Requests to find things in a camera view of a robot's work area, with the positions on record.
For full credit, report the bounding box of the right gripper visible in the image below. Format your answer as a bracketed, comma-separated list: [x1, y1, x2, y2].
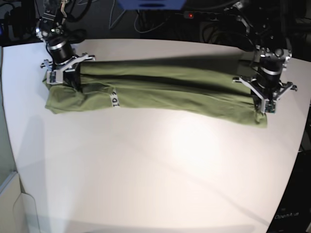
[40, 43, 95, 92]

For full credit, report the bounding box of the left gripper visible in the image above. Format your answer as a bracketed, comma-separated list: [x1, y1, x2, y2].
[232, 66, 297, 114]

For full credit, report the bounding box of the green T-shirt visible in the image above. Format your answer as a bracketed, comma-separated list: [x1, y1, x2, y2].
[45, 61, 268, 128]

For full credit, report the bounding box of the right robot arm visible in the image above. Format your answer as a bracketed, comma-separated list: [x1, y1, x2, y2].
[35, 0, 95, 91]

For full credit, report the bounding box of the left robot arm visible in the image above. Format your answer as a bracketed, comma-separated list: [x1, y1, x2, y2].
[225, 0, 297, 114]

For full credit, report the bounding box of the blue box overhead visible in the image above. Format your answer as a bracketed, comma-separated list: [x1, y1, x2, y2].
[118, 0, 186, 10]

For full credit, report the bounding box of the black OpenArm case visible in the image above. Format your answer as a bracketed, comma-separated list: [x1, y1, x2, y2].
[267, 146, 311, 233]

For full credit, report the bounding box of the white plastic bin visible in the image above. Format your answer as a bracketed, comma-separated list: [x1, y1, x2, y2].
[0, 171, 40, 233]

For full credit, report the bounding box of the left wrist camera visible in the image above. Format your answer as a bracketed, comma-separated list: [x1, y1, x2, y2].
[264, 100, 276, 114]

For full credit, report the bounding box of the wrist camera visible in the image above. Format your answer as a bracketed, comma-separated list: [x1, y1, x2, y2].
[264, 100, 276, 114]
[46, 70, 63, 85]

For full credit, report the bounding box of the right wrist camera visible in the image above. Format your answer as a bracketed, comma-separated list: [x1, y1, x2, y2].
[46, 70, 63, 85]

